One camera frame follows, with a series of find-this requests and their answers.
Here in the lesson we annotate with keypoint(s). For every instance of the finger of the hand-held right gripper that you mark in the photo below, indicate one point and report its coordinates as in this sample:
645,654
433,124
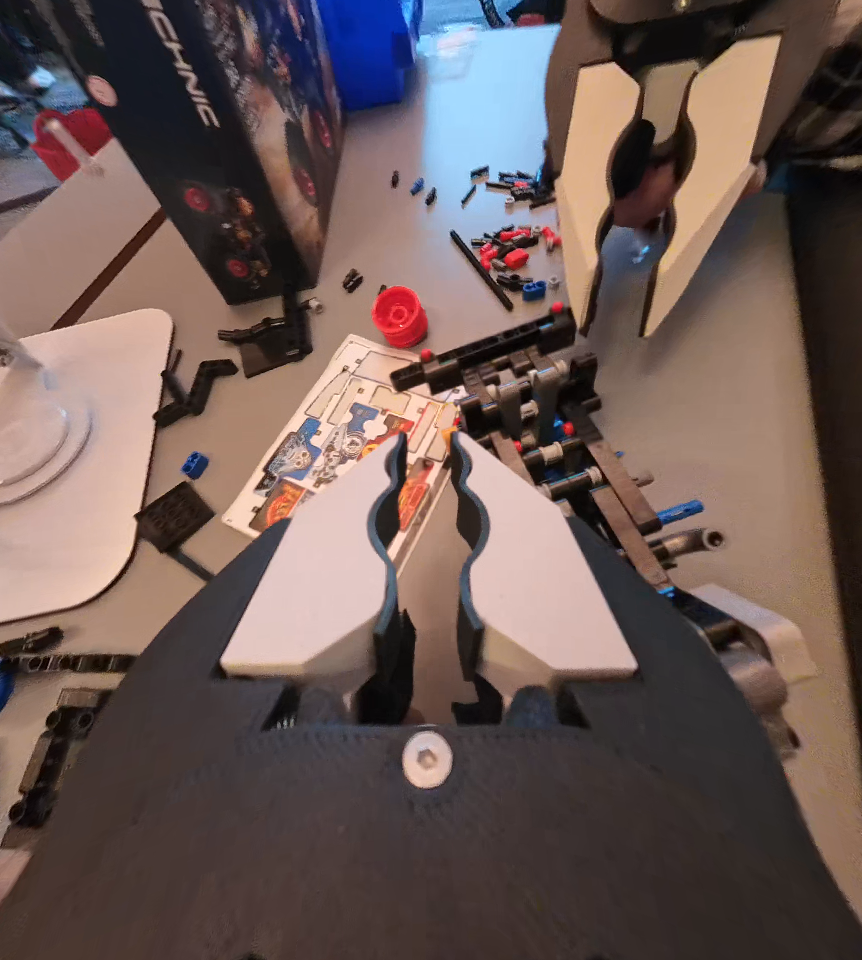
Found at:
584,150
731,112

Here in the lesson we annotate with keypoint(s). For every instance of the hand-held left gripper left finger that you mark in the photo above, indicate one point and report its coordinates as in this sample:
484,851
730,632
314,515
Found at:
311,592

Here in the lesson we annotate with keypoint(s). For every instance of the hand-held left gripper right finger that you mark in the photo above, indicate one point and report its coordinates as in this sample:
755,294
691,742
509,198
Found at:
543,600

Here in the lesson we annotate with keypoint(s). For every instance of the partly built toy truck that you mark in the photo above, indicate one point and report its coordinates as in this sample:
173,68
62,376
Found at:
543,390

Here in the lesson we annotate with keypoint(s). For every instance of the black axle pin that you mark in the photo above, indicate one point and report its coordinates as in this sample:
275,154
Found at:
198,379

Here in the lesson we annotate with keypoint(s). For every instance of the grey desk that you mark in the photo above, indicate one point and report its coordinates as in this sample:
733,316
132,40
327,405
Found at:
731,450

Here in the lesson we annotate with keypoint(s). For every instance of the person's right hand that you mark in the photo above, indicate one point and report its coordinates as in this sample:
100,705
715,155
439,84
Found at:
652,199

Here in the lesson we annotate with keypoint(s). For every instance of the clear plastic scrap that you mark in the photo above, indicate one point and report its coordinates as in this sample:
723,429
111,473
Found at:
641,253

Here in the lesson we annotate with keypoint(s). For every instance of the thin black axle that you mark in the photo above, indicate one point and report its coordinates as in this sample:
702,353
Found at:
194,566

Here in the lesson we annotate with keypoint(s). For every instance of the pile of small toy pins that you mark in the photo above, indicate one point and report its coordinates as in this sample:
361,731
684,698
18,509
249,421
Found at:
515,257

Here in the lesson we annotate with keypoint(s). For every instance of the black studded plate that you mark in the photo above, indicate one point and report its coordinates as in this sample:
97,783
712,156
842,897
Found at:
175,517

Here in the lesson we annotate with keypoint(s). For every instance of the small blue connector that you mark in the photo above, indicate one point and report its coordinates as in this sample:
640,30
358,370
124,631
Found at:
193,464

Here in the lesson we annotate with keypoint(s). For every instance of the colourful sticker sheet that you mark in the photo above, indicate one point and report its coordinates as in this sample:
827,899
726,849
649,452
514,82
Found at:
341,420

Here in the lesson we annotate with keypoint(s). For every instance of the blue plastic bin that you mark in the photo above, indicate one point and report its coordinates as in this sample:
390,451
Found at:
363,52

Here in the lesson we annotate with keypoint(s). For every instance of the red wheel rim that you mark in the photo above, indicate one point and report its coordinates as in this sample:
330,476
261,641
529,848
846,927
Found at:
401,319

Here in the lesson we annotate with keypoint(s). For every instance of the long black holed beam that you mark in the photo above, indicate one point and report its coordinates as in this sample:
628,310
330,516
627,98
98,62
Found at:
63,662

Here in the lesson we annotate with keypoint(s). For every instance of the thick black holed beam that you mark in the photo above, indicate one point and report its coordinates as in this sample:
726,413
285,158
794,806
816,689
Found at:
297,330

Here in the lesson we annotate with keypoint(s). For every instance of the black double pin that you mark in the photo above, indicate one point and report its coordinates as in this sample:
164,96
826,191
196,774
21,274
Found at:
352,280

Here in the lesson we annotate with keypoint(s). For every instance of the book stand with white base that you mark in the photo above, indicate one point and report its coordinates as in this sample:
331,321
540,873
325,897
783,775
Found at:
100,360

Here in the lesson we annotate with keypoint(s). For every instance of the black toy set box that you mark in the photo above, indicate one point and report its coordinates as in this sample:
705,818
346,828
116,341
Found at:
235,150

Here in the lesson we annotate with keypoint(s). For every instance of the red bag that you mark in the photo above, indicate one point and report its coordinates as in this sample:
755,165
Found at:
44,146

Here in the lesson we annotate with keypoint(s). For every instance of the black frame piece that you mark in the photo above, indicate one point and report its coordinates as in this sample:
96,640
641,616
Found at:
52,757

